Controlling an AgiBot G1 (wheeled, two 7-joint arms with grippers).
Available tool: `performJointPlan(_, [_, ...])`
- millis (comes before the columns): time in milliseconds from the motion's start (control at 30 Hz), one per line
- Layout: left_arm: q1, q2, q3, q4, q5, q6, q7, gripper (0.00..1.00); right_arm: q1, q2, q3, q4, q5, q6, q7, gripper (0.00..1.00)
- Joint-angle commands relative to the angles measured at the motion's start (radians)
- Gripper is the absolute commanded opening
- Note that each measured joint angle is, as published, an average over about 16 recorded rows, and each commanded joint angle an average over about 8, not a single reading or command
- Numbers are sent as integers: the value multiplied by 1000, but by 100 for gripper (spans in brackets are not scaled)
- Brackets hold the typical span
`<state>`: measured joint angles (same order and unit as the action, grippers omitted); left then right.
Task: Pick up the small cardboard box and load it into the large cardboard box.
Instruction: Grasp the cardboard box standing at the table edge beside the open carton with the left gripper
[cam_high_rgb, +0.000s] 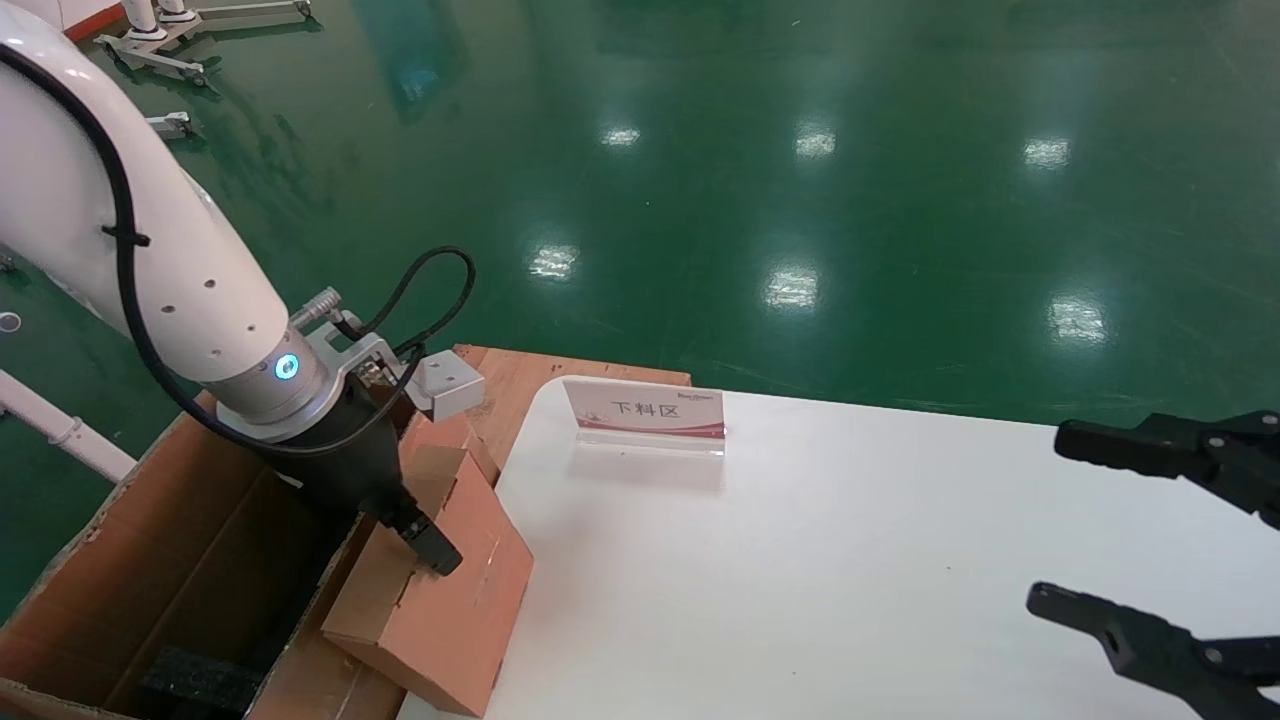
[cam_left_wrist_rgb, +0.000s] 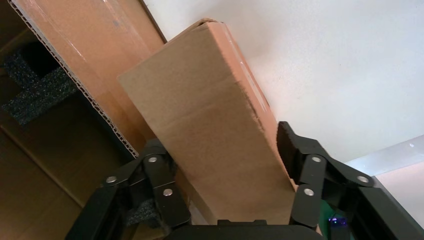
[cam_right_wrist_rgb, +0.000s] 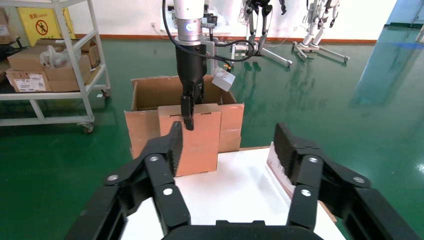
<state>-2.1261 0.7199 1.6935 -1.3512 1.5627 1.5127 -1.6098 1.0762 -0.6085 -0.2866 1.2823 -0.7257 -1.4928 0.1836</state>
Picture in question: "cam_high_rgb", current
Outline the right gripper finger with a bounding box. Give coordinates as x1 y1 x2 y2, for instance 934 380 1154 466
1054 410 1280 531
1026 582 1280 720

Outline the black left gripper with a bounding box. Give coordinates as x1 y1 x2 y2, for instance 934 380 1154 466
265 380 464 578

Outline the small cardboard box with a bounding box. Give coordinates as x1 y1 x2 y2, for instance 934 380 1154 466
322 415 536 719

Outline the large open cardboard box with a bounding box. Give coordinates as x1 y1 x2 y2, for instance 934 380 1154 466
0 390 501 720

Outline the wooden board under tabletop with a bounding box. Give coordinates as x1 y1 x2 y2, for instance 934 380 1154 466
452 345 693 471

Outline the white red acrylic sign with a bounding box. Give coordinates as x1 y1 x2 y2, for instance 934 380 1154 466
562 377 727 458

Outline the black foam block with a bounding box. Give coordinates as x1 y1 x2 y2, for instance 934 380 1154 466
140 645 267 717

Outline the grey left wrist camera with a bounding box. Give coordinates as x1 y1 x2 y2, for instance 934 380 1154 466
290 287 488 423

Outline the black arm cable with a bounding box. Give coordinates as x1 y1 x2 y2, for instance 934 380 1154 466
0 45 477 458

